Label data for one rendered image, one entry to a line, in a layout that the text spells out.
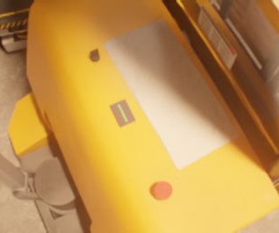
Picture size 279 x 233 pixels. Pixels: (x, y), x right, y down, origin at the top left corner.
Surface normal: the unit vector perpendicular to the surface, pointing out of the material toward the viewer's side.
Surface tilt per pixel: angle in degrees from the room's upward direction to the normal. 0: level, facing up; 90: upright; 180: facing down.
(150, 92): 0
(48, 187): 0
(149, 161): 0
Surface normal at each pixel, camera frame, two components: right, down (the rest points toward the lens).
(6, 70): 0.01, -0.38
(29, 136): -0.33, -0.21
